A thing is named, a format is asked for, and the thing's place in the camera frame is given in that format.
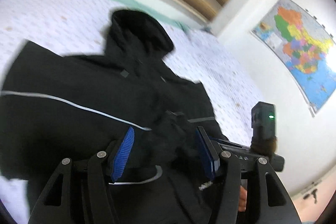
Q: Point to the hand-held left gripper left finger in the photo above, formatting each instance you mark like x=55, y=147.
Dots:
x=123, y=153

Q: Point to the dark floor item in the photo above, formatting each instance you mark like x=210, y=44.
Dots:
x=309, y=195

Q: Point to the person's right hand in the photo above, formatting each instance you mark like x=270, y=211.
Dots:
x=242, y=200

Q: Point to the colourful wall map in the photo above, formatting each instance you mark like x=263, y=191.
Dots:
x=302, y=43

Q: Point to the black hooded jacket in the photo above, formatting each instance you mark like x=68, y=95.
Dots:
x=78, y=77

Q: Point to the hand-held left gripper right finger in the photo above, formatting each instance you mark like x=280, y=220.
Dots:
x=207, y=155

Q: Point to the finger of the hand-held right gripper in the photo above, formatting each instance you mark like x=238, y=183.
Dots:
x=176, y=115

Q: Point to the bed with patterned sheet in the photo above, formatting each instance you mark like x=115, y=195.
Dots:
x=52, y=19

